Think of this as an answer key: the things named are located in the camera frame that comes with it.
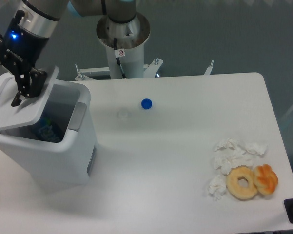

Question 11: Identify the white trash can body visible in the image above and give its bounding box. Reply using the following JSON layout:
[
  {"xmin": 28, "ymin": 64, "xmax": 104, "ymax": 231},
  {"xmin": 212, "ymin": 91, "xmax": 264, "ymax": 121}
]
[{"xmin": 0, "ymin": 80, "xmax": 98, "ymax": 184}]

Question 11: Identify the crumpled white tissue large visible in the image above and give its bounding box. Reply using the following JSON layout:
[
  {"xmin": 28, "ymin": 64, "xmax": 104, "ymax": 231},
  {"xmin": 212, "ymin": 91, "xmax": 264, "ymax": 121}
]
[{"xmin": 212, "ymin": 138, "xmax": 254, "ymax": 175}]

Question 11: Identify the white trash can lid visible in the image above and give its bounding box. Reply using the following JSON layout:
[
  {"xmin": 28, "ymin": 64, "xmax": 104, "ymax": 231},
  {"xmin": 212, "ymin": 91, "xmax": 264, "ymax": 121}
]
[{"xmin": 0, "ymin": 66, "xmax": 59, "ymax": 131}]

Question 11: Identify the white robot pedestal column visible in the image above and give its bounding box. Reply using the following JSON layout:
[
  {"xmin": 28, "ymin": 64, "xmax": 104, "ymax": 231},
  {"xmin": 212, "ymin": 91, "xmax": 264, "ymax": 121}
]
[{"xmin": 97, "ymin": 12, "xmax": 150, "ymax": 79}]

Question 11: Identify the crumpled white tissue upper right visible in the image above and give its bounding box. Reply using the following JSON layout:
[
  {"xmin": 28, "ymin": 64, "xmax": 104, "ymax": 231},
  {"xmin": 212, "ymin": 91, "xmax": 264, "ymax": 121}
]
[{"xmin": 245, "ymin": 142, "xmax": 268, "ymax": 156}]

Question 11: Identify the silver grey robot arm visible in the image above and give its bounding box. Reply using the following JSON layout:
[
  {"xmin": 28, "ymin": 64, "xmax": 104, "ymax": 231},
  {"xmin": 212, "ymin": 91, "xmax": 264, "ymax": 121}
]
[{"xmin": 0, "ymin": 0, "xmax": 136, "ymax": 107}]

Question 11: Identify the plain ring donut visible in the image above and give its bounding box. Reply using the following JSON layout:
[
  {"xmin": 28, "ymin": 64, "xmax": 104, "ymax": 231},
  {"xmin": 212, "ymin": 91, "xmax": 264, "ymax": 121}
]
[{"xmin": 226, "ymin": 166, "xmax": 258, "ymax": 200}]

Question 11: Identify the clear bottle cap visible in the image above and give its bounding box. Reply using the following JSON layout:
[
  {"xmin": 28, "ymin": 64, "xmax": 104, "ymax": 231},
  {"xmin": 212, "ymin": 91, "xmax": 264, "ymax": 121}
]
[{"xmin": 117, "ymin": 108, "xmax": 131, "ymax": 119}]

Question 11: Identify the blue bottle cap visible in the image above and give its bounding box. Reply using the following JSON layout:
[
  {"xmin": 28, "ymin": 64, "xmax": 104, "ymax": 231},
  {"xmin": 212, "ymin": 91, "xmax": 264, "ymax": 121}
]
[{"xmin": 141, "ymin": 98, "xmax": 153, "ymax": 110}]

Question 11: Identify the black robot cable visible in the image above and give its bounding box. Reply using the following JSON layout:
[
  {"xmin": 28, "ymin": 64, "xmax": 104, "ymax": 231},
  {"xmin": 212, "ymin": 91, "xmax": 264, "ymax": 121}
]
[{"xmin": 113, "ymin": 37, "xmax": 127, "ymax": 79}]

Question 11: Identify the crumpled white tissue lower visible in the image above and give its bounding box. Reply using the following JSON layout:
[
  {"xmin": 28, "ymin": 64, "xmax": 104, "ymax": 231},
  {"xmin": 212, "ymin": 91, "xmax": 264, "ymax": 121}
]
[{"xmin": 208, "ymin": 175, "xmax": 227, "ymax": 201}]

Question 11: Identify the blue plastic water bottle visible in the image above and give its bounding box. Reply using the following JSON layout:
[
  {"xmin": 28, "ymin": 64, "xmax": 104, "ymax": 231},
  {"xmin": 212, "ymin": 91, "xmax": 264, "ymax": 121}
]
[{"xmin": 30, "ymin": 117, "xmax": 64, "ymax": 143}]

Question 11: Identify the orange twisted bread roll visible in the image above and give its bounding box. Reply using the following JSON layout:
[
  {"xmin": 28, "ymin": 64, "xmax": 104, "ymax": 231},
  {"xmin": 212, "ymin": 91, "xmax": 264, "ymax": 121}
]
[{"xmin": 253, "ymin": 164, "xmax": 278, "ymax": 196}]

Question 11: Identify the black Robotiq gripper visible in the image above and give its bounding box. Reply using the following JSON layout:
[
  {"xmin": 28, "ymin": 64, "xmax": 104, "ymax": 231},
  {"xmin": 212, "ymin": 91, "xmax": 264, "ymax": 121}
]
[{"xmin": 0, "ymin": 23, "xmax": 49, "ymax": 107}]

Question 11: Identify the white table bracket right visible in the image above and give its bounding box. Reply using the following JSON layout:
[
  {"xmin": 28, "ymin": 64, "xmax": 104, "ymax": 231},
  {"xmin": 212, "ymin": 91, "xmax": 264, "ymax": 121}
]
[{"xmin": 204, "ymin": 60, "xmax": 214, "ymax": 75}]

